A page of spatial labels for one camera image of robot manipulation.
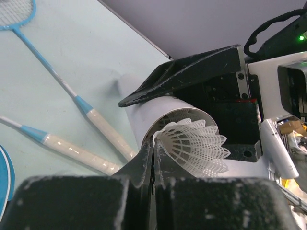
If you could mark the white shuttlecock tube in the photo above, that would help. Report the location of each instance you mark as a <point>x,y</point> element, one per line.
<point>148,117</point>

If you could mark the blue sport racket bag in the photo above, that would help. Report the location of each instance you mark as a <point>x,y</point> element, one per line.
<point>7,179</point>

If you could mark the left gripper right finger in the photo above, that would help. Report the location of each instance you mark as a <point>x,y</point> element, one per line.
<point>165,167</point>

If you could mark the left blue badminton racket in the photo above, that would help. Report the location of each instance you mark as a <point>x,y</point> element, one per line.
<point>66,148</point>

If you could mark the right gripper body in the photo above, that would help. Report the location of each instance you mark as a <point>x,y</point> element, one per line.
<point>236,114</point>

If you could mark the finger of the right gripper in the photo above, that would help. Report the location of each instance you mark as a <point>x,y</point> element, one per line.
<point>181,73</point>

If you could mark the right blue badminton racket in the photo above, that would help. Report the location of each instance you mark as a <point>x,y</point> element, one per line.
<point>16,13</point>

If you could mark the white shuttlecock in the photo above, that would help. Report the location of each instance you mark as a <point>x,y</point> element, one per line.
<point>194,146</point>

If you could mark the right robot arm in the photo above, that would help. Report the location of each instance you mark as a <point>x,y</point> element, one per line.
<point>240,86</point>

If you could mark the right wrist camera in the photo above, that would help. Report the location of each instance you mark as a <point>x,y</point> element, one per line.
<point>283,85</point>

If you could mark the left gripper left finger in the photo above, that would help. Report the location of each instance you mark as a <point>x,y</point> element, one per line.
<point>138,170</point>

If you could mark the blue badminton racket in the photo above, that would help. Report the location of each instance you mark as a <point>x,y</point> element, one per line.
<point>66,148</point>
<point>16,13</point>

